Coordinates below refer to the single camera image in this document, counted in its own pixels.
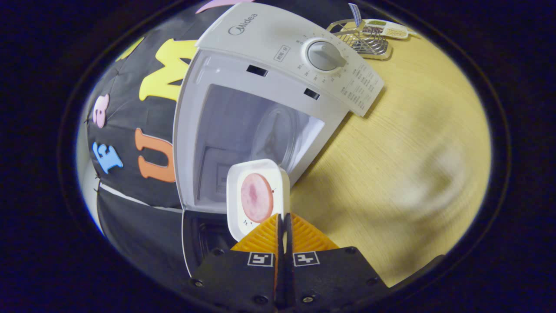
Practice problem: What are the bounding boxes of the white microwave oven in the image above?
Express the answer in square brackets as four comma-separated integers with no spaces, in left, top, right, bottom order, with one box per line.
[172,2,385,279]

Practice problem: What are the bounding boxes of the metal wire rack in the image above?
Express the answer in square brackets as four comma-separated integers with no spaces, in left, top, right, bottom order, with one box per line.
[327,18,391,60]

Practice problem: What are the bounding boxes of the black backdrop cloth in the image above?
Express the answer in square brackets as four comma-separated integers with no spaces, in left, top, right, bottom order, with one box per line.
[85,0,257,279]

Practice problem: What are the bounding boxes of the white square plate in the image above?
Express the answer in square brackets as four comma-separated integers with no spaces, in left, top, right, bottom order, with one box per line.
[226,159,291,242]

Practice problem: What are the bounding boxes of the pink ham slice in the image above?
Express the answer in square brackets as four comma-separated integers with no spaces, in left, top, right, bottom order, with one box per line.
[240,173,274,223]

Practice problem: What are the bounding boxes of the glass turntable plate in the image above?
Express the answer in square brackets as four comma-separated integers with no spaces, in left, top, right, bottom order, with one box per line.
[250,107,300,168]

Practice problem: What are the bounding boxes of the divided dish of grains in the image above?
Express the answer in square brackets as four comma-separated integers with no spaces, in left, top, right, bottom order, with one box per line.
[361,18,418,40]

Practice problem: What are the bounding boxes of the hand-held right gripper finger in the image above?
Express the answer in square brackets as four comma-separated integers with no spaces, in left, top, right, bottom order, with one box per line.
[285,212,389,311]
[189,213,283,311]

